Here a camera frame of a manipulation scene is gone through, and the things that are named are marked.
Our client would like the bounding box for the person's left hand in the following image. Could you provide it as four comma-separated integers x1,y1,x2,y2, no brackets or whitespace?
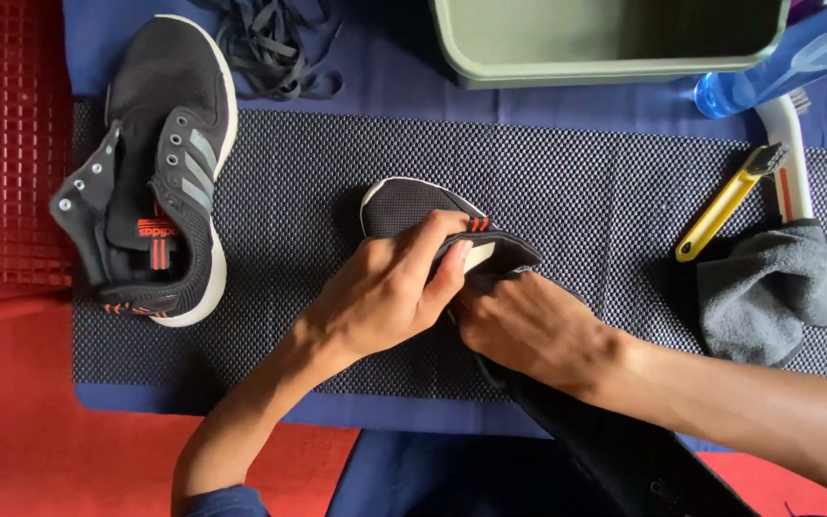
297,210,474,361

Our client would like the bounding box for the person's right hand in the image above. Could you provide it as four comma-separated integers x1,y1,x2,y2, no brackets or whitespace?
449,270,627,401

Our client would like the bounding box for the black sneaker with white sole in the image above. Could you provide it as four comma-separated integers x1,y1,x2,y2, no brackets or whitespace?
49,13,239,329
359,176,545,290

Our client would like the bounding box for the black non-slip mat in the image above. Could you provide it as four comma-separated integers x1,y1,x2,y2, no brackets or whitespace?
71,99,827,405

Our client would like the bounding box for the person's blue shirt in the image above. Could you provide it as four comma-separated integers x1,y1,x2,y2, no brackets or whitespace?
182,428,604,517

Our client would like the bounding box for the blue cloth sheet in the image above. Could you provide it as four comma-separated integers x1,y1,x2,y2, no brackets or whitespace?
61,0,827,455

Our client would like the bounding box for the yellow small brush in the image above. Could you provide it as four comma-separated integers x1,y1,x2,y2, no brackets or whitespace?
675,141,792,264

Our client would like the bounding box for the grey cloth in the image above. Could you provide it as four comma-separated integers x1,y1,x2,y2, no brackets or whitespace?
695,217,827,369

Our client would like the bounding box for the green plastic basin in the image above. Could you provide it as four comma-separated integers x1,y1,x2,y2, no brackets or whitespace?
430,0,793,91

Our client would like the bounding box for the pile of black shoelaces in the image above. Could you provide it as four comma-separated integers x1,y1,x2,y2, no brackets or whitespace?
190,0,346,102

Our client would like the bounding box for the blue spray bottle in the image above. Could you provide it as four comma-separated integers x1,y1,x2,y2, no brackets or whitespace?
693,0,827,121

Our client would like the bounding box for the purple object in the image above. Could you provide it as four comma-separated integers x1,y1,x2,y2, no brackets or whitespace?
787,0,827,27

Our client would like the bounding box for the red plastic crate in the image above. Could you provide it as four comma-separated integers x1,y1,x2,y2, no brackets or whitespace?
0,0,76,290

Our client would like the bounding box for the white long-handled brush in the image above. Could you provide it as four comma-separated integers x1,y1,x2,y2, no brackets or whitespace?
754,89,816,225

